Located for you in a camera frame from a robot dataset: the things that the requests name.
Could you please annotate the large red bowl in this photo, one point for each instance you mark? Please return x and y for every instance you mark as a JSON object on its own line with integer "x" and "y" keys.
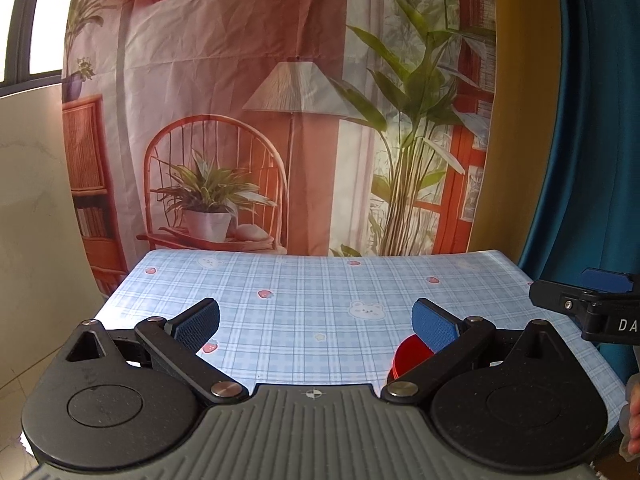
{"x": 406, "y": 357}

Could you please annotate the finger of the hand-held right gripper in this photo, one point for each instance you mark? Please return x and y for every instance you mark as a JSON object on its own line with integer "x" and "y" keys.
{"x": 607, "y": 280}
{"x": 555, "y": 294}

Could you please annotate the printed room-scene backdrop cloth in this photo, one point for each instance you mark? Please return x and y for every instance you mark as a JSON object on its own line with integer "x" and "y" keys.
{"x": 225, "y": 60}

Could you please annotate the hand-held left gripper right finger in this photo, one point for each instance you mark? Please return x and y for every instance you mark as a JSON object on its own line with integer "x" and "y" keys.
{"x": 432, "y": 325}

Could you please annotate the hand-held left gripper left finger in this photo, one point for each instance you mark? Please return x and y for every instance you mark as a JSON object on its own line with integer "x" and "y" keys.
{"x": 197, "y": 322}

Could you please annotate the teal curtain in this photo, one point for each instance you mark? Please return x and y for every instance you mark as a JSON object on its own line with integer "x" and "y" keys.
{"x": 590, "y": 110}

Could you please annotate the person's right hand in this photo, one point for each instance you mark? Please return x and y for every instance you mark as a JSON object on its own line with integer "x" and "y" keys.
{"x": 633, "y": 420}

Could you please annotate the dark window frame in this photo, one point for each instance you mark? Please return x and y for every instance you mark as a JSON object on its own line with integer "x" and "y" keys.
{"x": 22, "y": 35}

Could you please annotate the blue plaid strawberry tablecloth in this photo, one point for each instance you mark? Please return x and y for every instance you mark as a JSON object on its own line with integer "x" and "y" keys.
{"x": 310, "y": 280}

